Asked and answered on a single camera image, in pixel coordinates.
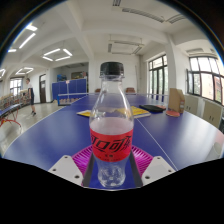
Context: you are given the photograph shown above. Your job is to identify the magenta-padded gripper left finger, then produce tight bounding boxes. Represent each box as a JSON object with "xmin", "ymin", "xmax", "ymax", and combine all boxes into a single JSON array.
[{"xmin": 47, "ymin": 144, "xmax": 98, "ymax": 188}]

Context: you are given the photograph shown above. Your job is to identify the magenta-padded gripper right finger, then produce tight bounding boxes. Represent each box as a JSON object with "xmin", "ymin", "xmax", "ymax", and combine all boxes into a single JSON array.
[{"xmin": 128, "ymin": 144, "xmax": 177, "ymax": 188}]

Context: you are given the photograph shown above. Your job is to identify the clear red-labelled drink bottle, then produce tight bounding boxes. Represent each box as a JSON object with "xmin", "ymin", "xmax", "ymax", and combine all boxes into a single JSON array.
[{"xmin": 88, "ymin": 61, "xmax": 135, "ymax": 189}]

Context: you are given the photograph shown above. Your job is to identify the yellow book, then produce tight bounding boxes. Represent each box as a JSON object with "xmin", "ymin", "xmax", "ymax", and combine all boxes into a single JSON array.
[{"xmin": 130, "ymin": 105, "xmax": 152, "ymax": 120}]

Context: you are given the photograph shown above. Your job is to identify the brown cardboard box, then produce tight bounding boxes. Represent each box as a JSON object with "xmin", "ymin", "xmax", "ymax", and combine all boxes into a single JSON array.
[{"xmin": 167, "ymin": 87, "xmax": 186, "ymax": 115}]

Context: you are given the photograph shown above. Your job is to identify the cream two-door cabinet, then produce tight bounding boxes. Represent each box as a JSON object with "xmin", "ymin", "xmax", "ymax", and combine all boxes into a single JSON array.
[
  {"xmin": 184, "ymin": 94, "xmax": 200, "ymax": 116},
  {"xmin": 202, "ymin": 99, "xmax": 224, "ymax": 129}
]

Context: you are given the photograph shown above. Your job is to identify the blue partition screens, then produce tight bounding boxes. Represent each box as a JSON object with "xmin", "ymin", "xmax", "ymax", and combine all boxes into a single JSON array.
[{"xmin": 51, "ymin": 78, "xmax": 88, "ymax": 101}]

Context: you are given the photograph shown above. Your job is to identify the dark door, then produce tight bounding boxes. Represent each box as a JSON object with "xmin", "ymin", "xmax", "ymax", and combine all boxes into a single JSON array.
[{"xmin": 39, "ymin": 73, "xmax": 48, "ymax": 104}]

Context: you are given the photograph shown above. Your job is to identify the person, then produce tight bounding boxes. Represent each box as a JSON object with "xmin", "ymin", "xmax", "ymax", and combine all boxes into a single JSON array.
[{"xmin": 25, "ymin": 77, "xmax": 37, "ymax": 117}]

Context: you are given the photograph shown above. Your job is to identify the tall black-framed window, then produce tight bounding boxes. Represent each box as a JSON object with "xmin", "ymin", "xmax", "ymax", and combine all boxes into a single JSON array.
[{"xmin": 148, "ymin": 54, "xmax": 169, "ymax": 101}]

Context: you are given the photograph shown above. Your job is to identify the wide black-framed window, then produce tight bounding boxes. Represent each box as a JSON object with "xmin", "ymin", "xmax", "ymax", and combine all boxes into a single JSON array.
[{"xmin": 186, "ymin": 55, "xmax": 224, "ymax": 106}]

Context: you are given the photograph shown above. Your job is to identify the ceiling air conditioner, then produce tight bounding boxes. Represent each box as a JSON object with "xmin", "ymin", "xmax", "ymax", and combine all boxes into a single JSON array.
[{"xmin": 107, "ymin": 39, "xmax": 145, "ymax": 56}]

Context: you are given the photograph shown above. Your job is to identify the ceiling lights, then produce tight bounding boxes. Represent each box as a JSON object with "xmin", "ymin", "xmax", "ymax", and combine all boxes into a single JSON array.
[{"xmin": 0, "ymin": 22, "xmax": 74, "ymax": 76}]

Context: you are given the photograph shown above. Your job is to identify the blue wall poster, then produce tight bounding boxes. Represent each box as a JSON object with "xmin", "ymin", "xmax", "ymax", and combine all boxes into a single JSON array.
[{"xmin": 56, "ymin": 73, "xmax": 68, "ymax": 83}]

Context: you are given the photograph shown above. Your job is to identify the dark wall picture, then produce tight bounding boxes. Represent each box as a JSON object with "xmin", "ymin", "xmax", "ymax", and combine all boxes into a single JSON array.
[{"xmin": 70, "ymin": 70, "xmax": 89, "ymax": 80}]

